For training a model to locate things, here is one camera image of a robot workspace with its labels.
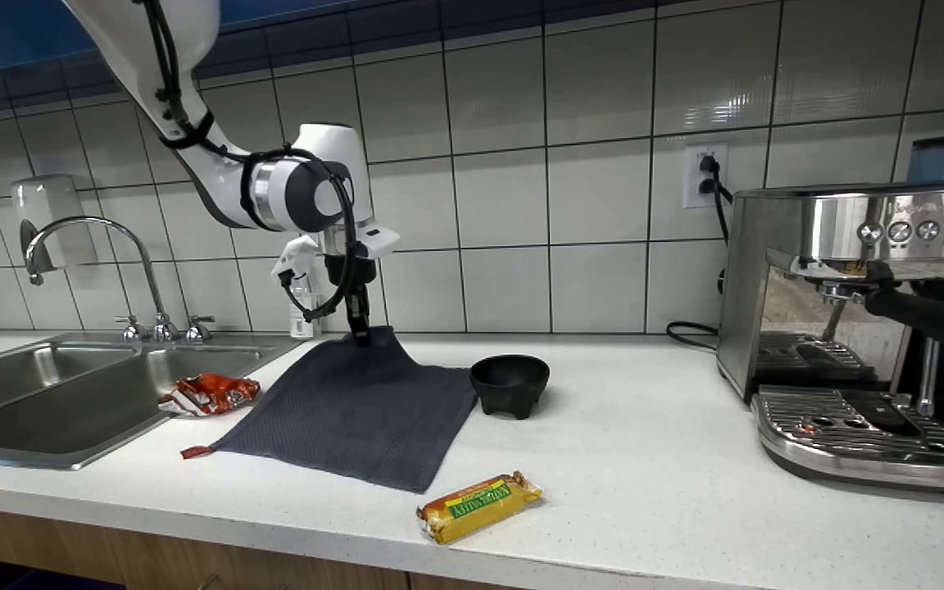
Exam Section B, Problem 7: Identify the red chips bag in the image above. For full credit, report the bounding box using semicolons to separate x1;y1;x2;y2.
158;370;264;422

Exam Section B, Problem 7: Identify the grey waffle towel red tag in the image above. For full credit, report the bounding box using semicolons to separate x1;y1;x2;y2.
175;324;480;498

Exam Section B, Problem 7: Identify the white wall soap dispenser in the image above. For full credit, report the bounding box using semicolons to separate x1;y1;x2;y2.
7;172;99;275

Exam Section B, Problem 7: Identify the white wall power outlet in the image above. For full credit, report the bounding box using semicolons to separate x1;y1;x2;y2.
677;145;732;211

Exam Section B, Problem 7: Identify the yellow green granola bar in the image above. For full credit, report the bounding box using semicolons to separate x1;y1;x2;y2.
416;469;548;546

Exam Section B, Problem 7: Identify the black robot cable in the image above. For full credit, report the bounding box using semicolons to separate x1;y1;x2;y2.
137;0;370;324

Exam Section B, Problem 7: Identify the black bowl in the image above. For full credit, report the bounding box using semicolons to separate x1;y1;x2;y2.
468;350;554;422

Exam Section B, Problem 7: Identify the chrome faucet handle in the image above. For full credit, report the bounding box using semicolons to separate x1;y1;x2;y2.
20;211;218;345

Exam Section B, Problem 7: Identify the stainless steel sink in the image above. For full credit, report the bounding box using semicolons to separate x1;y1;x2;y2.
0;332;302;473

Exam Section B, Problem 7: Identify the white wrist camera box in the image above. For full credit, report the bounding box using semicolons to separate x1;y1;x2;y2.
272;222;404;322

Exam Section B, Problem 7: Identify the stainless espresso machine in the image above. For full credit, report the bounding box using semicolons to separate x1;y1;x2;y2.
714;180;944;491

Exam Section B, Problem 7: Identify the wooden cabinet front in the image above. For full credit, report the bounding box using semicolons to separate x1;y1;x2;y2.
0;502;497;590

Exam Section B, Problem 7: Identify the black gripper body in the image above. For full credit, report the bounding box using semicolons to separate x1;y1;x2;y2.
324;250;380;301

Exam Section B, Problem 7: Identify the black power plug cable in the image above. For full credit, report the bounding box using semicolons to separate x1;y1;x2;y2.
661;155;736;350

